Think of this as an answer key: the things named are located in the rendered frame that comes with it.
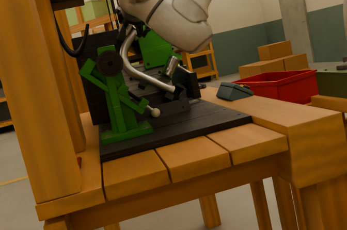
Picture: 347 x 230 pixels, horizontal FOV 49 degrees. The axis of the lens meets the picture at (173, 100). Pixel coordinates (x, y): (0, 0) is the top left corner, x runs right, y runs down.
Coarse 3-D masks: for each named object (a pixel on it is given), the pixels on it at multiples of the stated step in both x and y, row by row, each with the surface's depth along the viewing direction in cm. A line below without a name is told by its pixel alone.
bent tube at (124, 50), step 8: (128, 40) 136; (120, 48) 136; (128, 48) 137; (128, 64) 135; (128, 72) 135; (136, 72) 135; (144, 80) 135; (152, 80) 135; (160, 80) 136; (160, 88) 136; (168, 88) 135
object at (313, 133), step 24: (216, 96) 151; (264, 120) 97; (288, 120) 90; (312, 120) 86; (336, 120) 87; (288, 144) 87; (312, 144) 87; (336, 144) 88; (288, 168) 90; (312, 168) 87; (336, 168) 89
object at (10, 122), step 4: (0, 80) 902; (0, 92) 913; (0, 96) 913; (4, 96) 916; (0, 100) 905; (4, 100) 908; (8, 120) 943; (0, 124) 912; (4, 124) 911; (8, 124) 914; (12, 124) 916
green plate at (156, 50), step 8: (152, 32) 142; (144, 40) 141; (152, 40) 141; (160, 40) 142; (144, 48) 140; (152, 48) 141; (160, 48) 141; (168, 48) 142; (144, 56) 140; (152, 56) 140; (160, 56) 141; (168, 56) 141; (144, 64) 140; (152, 64) 140; (160, 64) 140
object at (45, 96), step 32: (0, 0) 72; (32, 0) 77; (0, 32) 72; (32, 32) 73; (64, 32) 208; (0, 64) 73; (32, 64) 74; (64, 64) 116; (32, 96) 74; (64, 96) 113; (32, 128) 75; (64, 128) 77; (32, 160) 75; (64, 160) 77; (64, 192) 77
